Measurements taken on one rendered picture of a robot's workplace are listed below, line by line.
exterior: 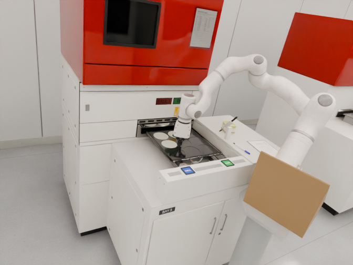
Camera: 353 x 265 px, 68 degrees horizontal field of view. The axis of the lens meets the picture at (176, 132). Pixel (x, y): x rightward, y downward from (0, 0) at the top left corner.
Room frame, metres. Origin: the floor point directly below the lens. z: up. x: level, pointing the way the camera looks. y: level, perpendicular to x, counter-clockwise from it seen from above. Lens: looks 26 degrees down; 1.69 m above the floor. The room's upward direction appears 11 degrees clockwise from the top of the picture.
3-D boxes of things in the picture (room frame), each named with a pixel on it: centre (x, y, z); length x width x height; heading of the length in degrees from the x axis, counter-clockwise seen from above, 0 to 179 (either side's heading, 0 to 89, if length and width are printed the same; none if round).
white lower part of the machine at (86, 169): (1.88, 0.42, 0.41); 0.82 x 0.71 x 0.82; 124
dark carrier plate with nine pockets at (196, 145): (1.52, -0.05, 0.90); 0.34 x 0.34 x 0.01; 34
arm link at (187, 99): (1.45, -0.03, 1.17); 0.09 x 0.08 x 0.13; 36
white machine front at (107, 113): (1.59, 0.23, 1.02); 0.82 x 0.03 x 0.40; 124
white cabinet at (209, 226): (1.47, -0.18, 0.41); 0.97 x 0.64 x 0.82; 124
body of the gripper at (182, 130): (1.46, -0.03, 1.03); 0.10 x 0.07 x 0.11; 91
